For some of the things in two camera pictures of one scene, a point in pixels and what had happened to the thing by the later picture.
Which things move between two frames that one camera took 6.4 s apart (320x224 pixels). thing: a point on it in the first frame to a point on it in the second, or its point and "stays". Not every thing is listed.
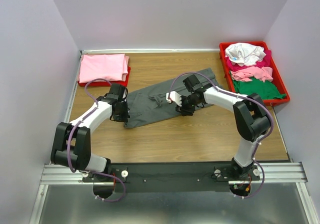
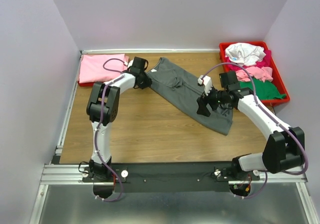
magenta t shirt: x=264 y=62 stays
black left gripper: x=123 y=118 to x=147 y=81
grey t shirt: x=148 y=101 to x=184 y=91
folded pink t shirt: x=112 y=67 stays
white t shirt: x=245 y=54 stays
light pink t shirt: x=246 y=75 stays
